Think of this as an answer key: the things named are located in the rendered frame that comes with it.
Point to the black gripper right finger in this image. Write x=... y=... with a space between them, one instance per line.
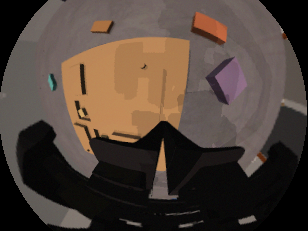
x=183 y=158

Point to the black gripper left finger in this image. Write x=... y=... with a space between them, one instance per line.
x=141 y=156

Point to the purple block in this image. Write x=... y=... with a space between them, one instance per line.
x=227 y=80

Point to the teal rectangular block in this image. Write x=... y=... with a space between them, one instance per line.
x=52 y=82

